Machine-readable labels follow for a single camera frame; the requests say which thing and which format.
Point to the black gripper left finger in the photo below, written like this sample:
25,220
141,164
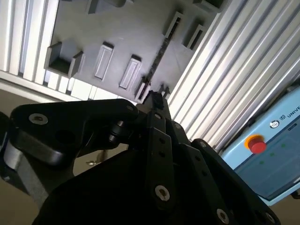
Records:
70,117

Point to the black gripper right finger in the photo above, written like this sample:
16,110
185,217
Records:
206,178

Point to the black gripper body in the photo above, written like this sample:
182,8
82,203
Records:
105,199

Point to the RAM stick with white label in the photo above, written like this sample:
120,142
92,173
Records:
159,58

